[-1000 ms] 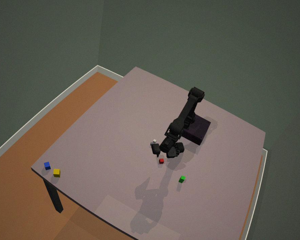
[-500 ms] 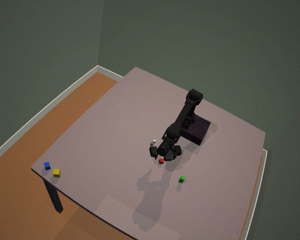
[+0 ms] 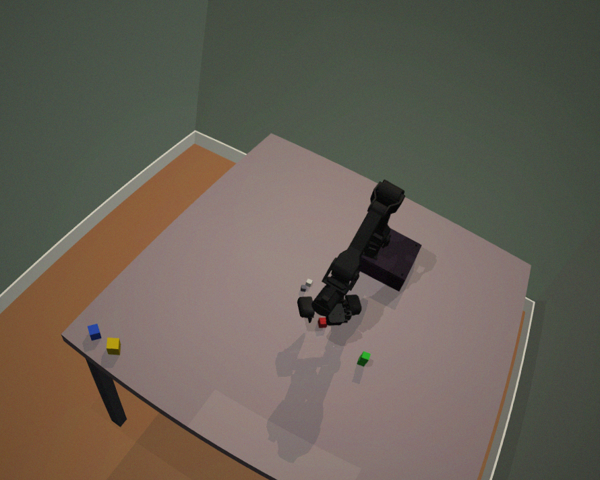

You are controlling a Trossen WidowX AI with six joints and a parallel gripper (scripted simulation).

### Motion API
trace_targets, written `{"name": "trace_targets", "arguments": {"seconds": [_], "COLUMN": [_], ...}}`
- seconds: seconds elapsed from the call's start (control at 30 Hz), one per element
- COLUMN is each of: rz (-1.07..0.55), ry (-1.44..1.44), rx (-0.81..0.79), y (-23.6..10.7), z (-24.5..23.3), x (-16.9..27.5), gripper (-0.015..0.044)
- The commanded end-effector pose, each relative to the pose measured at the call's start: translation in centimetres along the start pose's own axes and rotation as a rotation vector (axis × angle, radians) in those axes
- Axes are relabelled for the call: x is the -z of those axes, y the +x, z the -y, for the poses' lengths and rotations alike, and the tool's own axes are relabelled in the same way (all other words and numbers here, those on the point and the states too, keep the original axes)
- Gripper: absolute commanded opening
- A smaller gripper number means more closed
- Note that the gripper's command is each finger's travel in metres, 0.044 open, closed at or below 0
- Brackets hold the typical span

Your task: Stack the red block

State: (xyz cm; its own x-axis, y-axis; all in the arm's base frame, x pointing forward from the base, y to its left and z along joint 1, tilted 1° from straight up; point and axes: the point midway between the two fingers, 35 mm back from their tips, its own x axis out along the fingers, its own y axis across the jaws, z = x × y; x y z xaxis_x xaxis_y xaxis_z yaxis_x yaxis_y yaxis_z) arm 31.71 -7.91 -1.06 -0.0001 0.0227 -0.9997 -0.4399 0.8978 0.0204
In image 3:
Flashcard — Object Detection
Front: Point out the blue block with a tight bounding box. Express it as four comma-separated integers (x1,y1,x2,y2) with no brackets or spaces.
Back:
88,324,101,340

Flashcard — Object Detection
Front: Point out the yellow cube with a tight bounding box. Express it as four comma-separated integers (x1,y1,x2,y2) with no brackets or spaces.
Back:
107,338,121,355

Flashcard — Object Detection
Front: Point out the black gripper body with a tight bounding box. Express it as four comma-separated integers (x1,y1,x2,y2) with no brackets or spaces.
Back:
297,295,361,318

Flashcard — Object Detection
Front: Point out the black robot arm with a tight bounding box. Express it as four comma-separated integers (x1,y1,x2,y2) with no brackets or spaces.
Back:
311,179,405,326

